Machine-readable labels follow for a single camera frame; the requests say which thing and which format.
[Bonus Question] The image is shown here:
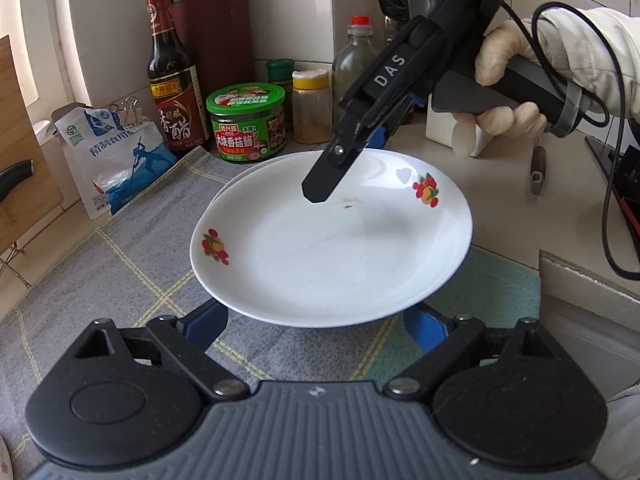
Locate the dark vinegar bottle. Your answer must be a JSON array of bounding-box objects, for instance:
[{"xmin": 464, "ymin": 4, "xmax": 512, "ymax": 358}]
[{"xmin": 146, "ymin": 0, "xmax": 211, "ymax": 157}]

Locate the grey teal checked towel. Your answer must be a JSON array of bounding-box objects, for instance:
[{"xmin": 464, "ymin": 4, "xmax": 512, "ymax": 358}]
[{"xmin": 0, "ymin": 147, "xmax": 544, "ymax": 461}]

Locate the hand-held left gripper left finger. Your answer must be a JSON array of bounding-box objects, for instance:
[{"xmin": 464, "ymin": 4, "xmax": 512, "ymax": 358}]
[{"xmin": 74, "ymin": 299, "xmax": 250, "ymax": 403}]

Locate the dark red knife block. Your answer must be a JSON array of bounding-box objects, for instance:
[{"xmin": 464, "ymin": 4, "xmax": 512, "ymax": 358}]
[{"xmin": 169, "ymin": 0, "xmax": 256, "ymax": 112}]

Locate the green lid sauce jar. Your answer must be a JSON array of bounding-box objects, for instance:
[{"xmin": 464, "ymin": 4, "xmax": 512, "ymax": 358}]
[{"xmin": 205, "ymin": 82, "xmax": 288, "ymax": 164}]

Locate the black handled kitchen knife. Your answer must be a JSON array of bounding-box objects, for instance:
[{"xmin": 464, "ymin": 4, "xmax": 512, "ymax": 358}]
[{"xmin": 0, "ymin": 158, "xmax": 34, "ymax": 202}]

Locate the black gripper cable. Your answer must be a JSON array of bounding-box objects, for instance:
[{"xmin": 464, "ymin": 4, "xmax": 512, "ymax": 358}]
[{"xmin": 500, "ymin": 0, "xmax": 640, "ymax": 279}]

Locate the green lid spice jar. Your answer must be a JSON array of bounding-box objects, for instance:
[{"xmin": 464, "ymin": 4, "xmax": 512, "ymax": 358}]
[{"xmin": 265, "ymin": 58, "xmax": 295, "ymax": 127}]

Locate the white blue salt bag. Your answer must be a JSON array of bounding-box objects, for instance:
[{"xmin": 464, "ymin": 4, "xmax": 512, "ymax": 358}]
[{"xmin": 52, "ymin": 104, "xmax": 179, "ymax": 220}]

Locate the wooden cutting board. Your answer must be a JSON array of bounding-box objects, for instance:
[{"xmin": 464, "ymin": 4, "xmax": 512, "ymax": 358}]
[{"xmin": 0, "ymin": 35, "xmax": 65, "ymax": 262}]

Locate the glass bottle red cap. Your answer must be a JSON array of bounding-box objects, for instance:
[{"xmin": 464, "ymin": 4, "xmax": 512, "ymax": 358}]
[{"xmin": 332, "ymin": 14, "xmax": 381, "ymax": 127}]

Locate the window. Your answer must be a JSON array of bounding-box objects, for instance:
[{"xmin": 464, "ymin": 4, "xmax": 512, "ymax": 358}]
[{"xmin": 0, "ymin": 0, "xmax": 86, "ymax": 111}]

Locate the person's white clothing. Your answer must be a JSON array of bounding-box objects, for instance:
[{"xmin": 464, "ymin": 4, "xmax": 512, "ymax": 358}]
[{"xmin": 606, "ymin": 384, "xmax": 640, "ymax": 480}]

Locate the person's right forearm white sleeve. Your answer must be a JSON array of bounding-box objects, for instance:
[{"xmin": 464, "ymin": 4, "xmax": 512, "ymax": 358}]
[{"xmin": 542, "ymin": 4, "xmax": 640, "ymax": 127}]

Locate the yellow lid spice jar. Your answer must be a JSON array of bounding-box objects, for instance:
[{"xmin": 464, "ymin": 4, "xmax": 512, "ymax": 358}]
[{"xmin": 291, "ymin": 69, "xmax": 334, "ymax": 145}]

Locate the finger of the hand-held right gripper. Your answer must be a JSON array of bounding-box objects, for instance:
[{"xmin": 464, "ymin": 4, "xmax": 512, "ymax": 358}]
[
  {"xmin": 301, "ymin": 107, "xmax": 383, "ymax": 205},
  {"xmin": 367, "ymin": 95, "xmax": 426, "ymax": 152}
]

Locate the black induction cooker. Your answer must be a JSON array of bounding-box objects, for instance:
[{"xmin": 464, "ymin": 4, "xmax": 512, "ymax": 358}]
[{"xmin": 583, "ymin": 134, "xmax": 640, "ymax": 234}]

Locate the person's right hand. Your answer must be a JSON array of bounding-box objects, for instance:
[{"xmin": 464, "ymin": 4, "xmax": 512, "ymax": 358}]
[{"xmin": 452, "ymin": 18, "xmax": 552, "ymax": 138}]

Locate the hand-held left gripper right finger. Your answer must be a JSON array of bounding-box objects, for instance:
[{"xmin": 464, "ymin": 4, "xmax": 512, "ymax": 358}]
[{"xmin": 383, "ymin": 302, "xmax": 559, "ymax": 402}]

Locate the metal ladle dark handle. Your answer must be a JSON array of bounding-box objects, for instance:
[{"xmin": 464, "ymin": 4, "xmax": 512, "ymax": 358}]
[{"xmin": 528, "ymin": 144, "xmax": 549, "ymax": 196}]

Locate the white plate fruit print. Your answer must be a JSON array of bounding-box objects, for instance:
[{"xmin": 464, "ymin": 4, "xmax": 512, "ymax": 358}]
[
  {"xmin": 208, "ymin": 150, "xmax": 322, "ymax": 211},
  {"xmin": 189, "ymin": 148, "xmax": 474, "ymax": 330}
]

